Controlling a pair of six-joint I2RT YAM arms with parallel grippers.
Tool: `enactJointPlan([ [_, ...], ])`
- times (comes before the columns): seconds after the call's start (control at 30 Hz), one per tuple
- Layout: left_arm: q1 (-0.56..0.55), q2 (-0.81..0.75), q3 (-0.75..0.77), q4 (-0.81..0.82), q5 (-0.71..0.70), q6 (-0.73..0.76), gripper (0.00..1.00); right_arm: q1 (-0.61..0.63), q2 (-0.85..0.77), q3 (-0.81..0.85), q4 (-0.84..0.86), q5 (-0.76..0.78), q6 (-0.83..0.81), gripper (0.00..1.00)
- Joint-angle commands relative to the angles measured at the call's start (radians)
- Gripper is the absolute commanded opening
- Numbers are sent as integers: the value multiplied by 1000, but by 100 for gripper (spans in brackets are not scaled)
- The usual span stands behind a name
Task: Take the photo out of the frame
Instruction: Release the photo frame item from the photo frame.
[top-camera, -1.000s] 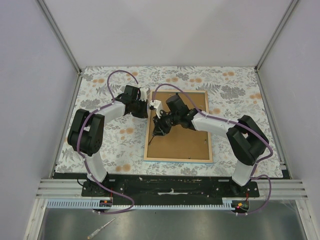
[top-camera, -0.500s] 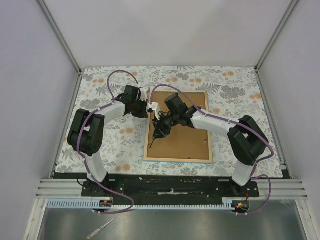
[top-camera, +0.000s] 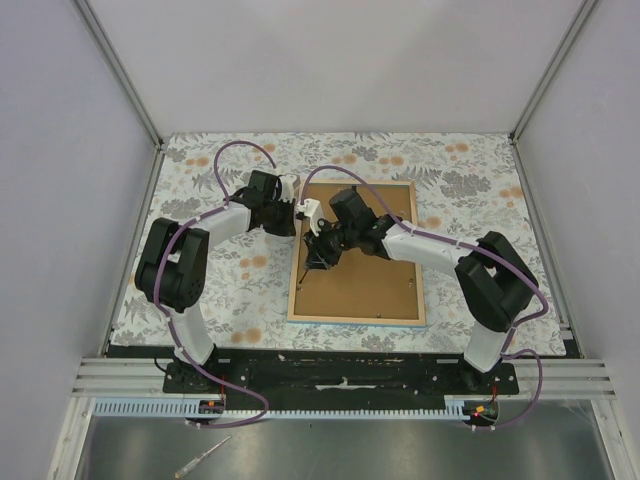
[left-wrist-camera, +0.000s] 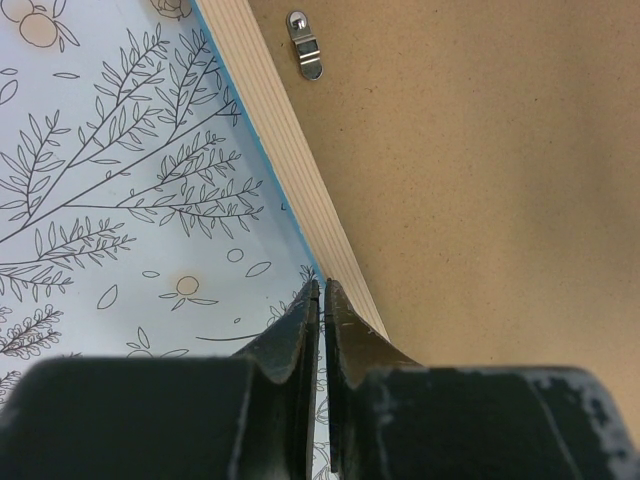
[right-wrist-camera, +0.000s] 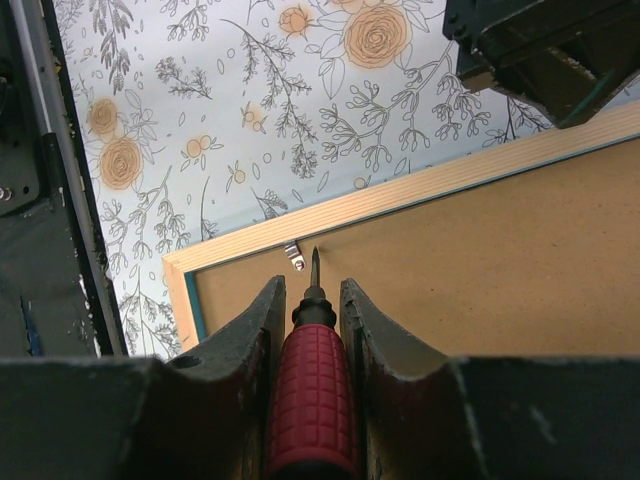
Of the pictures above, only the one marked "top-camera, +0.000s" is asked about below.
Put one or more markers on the right aluminium corner post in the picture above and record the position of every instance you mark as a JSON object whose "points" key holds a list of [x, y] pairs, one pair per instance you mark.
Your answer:
{"points": [[564, 47]]}

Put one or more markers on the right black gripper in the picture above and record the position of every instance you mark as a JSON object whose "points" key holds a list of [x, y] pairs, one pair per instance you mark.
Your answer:
{"points": [[318, 257]]}

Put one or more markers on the aluminium rail bar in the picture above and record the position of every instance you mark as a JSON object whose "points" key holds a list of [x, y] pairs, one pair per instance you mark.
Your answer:
{"points": [[118, 377]]}

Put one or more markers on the aluminium corner post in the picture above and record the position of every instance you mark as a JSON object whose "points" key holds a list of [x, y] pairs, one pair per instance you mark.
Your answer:
{"points": [[116, 66], [564, 47]]}

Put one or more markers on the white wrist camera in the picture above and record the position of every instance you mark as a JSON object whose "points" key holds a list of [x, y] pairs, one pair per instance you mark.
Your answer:
{"points": [[289, 188], [311, 209]]}

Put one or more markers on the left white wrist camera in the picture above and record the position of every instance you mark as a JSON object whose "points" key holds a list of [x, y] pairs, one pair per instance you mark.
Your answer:
{"points": [[289, 188]]}

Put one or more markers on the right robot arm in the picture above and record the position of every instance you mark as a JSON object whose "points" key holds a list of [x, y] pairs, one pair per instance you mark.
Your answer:
{"points": [[495, 282]]}

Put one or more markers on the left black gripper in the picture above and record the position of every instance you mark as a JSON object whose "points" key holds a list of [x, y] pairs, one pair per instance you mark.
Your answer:
{"points": [[287, 227]]}

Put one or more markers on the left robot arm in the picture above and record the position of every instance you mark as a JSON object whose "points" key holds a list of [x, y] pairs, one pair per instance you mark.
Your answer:
{"points": [[172, 268]]}

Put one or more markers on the clear handled screwdriver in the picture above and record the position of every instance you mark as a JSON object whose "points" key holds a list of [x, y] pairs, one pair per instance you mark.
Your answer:
{"points": [[192, 464]]}

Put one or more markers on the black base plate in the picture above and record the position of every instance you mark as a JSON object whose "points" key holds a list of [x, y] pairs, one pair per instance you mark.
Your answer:
{"points": [[256, 378]]}

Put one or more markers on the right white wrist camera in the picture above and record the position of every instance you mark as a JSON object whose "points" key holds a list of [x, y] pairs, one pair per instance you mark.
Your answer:
{"points": [[311, 209]]}

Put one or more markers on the left aluminium corner post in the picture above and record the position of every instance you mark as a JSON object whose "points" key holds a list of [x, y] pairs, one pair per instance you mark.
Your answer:
{"points": [[116, 66]]}

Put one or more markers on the blue picture frame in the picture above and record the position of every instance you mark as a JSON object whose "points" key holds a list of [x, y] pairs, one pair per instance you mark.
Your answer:
{"points": [[361, 289]]}

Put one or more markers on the light blue cable duct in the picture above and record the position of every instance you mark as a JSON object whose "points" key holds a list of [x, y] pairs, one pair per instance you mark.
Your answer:
{"points": [[453, 410]]}

